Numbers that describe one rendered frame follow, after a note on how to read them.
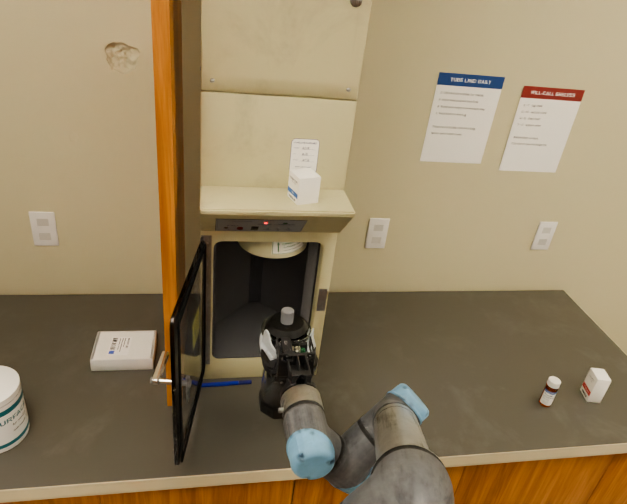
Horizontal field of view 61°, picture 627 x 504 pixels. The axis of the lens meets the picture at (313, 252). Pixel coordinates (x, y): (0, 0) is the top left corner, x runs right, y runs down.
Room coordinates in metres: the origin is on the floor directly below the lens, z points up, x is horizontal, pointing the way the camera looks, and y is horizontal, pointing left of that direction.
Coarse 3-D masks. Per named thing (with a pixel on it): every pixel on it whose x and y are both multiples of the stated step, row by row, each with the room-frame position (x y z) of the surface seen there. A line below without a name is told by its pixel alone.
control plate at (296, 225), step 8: (216, 224) 0.99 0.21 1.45; (224, 224) 1.00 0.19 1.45; (232, 224) 1.00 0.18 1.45; (240, 224) 1.00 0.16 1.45; (248, 224) 1.01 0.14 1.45; (256, 224) 1.01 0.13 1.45; (264, 224) 1.01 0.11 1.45; (272, 224) 1.02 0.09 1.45; (280, 224) 1.02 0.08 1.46; (288, 224) 1.02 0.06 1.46; (296, 224) 1.03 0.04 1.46; (304, 224) 1.03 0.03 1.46
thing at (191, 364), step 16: (192, 288) 0.89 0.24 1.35; (176, 304) 0.78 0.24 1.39; (192, 304) 0.89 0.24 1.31; (192, 320) 0.89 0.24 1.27; (192, 336) 0.89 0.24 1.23; (192, 352) 0.89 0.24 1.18; (192, 368) 0.89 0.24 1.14; (192, 384) 0.88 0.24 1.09; (192, 400) 0.88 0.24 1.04; (176, 416) 0.73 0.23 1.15; (176, 432) 0.73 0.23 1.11; (176, 448) 0.73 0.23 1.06; (176, 464) 0.73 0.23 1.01
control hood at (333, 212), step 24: (216, 192) 1.02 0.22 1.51; (240, 192) 1.04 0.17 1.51; (264, 192) 1.05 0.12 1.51; (336, 192) 1.10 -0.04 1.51; (216, 216) 0.96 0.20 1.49; (240, 216) 0.97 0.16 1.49; (264, 216) 0.98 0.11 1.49; (288, 216) 0.99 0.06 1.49; (312, 216) 0.99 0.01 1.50; (336, 216) 1.01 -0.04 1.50
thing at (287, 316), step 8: (280, 312) 0.95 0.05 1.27; (288, 312) 0.91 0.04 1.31; (272, 320) 0.92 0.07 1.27; (280, 320) 0.92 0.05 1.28; (288, 320) 0.91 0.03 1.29; (296, 320) 0.93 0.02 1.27; (272, 328) 0.89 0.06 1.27; (280, 328) 0.89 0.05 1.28; (288, 328) 0.89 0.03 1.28; (296, 328) 0.90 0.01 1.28; (304, 328) 0.91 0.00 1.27; (280, 336) 0.88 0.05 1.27; (288, 336) 0.88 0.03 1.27; (296, 336) 0.88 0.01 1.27
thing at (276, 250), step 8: (248, 248) 1.12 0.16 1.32; (256, 248) 1.11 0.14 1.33; (264, 248) 1.11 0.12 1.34; (272, 248) 1.11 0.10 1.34; (280, 248) 1.12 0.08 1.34; (288, 248) 1.12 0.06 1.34; (296, 248) 1.14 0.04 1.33; (304, 248) 1.17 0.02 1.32; (264, 256) 1.10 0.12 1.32; (272, 256) 1.10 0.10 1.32; (280, 256) 1.11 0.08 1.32; (288, 256) 1.12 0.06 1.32
